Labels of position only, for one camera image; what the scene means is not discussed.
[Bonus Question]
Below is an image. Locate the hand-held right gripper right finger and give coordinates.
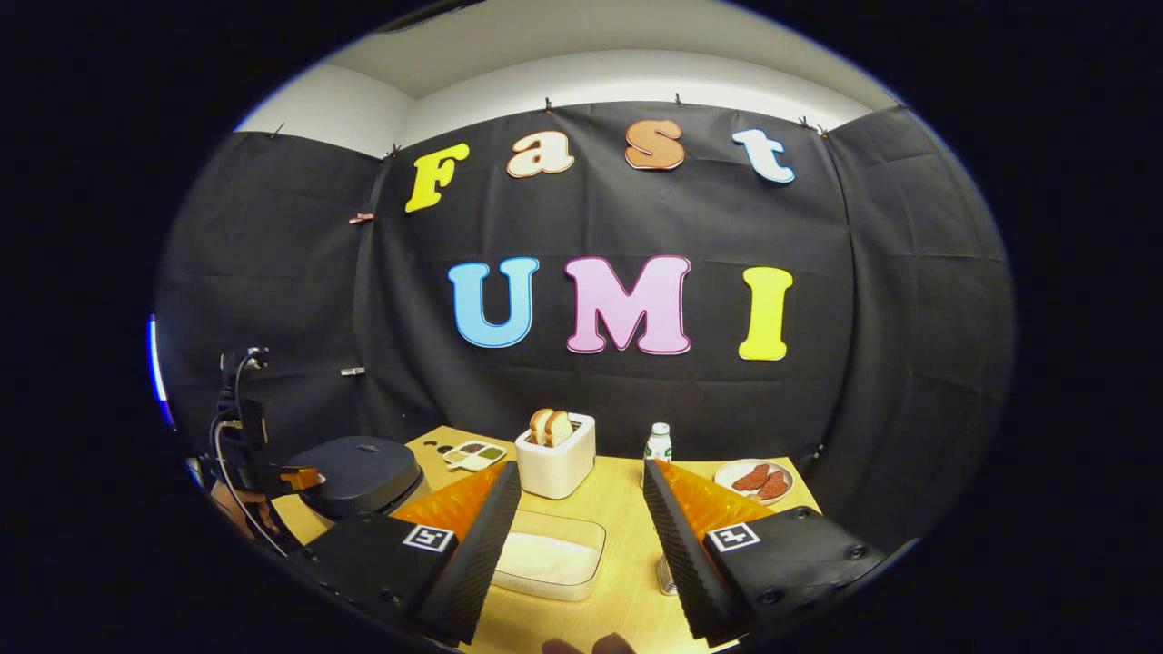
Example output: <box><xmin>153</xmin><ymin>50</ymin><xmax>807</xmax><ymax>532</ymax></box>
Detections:
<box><xmin>642</xmin><ymin>459</ymin><xmax>890</xmax><ymax>648</ymax></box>

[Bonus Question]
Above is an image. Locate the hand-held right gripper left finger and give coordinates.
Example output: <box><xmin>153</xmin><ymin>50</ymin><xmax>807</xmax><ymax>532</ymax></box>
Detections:
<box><xmin>295</xmin><ymin>461</ymin><xmax>523</xmax><ymax>648</ymax></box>

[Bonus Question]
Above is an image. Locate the dark grey rice cooker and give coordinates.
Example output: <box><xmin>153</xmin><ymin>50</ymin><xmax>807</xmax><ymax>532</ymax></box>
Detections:
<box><xmin>277</xmin><ymin>436</ymin><xmax>426</xmax><ymax>523</ymax></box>

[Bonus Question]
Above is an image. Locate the clear plastic container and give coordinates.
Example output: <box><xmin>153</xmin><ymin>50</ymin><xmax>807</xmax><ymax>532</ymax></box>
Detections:
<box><xmin>491</xmin><ymin>510</ymin><xmax>608</xmax><ymax>602</ymax></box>

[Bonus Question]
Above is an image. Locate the white round plate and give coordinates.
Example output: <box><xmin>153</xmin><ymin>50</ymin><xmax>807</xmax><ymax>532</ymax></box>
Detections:
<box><xmin>714</xmin><ymin>459</ymin><xmax>795</xmax><ymax>506</ymax></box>

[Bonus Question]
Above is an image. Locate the white sectioned grain dish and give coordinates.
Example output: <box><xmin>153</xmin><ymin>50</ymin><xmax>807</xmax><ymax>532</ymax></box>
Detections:
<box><xmin>442</xmin><ymin>441</ymin><xmax>508</xmax><ymax>471</ymax></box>

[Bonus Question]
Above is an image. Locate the white green-label bottle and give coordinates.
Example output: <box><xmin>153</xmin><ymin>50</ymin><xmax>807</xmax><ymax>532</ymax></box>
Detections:
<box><xmin>644</xmin><ymin>422</ymin><xmax>673</xmax><ymax>487</ymax></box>

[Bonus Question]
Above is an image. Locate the white toaster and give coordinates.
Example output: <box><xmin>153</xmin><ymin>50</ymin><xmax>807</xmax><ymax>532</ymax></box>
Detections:
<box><xmin>515</xmin><ymin>413</ymin><xmax>597</xmax><ymax>500</ymax></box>

